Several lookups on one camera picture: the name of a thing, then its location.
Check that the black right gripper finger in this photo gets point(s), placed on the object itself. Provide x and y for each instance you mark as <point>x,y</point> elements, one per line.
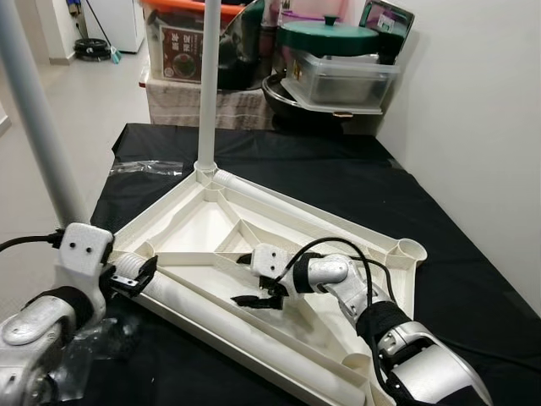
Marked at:
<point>258,301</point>

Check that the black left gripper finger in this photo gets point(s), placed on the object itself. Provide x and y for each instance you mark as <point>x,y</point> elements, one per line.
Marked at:
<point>142,275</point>

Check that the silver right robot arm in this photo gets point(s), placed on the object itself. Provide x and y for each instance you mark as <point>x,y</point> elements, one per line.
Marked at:
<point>330,271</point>

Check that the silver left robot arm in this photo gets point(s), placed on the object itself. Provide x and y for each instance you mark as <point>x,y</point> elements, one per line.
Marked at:
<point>34,326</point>

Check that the white plastic table top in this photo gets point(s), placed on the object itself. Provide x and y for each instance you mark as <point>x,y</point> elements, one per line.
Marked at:
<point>194,228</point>

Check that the clear plastic bag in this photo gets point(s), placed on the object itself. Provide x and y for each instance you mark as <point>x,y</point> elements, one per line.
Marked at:
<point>144,167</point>
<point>84,355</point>

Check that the black tablecloth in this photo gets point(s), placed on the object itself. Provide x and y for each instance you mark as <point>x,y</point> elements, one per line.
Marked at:
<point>423,194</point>

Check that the beige cloth covered bench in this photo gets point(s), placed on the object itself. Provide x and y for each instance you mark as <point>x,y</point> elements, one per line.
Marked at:
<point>186,106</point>

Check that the black round wok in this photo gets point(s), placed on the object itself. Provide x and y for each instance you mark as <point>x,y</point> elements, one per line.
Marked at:
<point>287,101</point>

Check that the clear plastic container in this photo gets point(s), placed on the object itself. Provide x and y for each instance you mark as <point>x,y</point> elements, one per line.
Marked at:
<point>338,80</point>

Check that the red printed carton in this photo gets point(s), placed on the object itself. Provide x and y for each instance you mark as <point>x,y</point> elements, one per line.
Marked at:
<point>182,59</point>

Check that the green pot lid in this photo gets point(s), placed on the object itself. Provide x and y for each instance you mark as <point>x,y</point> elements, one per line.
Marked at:
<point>330,38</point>

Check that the clear storage box orange lid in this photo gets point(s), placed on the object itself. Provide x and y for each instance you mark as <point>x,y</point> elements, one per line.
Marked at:
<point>152,21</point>

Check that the white chest freezer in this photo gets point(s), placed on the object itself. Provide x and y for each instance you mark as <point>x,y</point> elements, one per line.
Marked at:
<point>118,21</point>

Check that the pink plastic tub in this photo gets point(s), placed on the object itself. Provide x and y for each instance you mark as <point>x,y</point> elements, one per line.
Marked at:
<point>304,10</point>

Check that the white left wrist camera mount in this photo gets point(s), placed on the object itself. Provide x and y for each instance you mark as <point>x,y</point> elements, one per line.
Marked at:
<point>84,245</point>

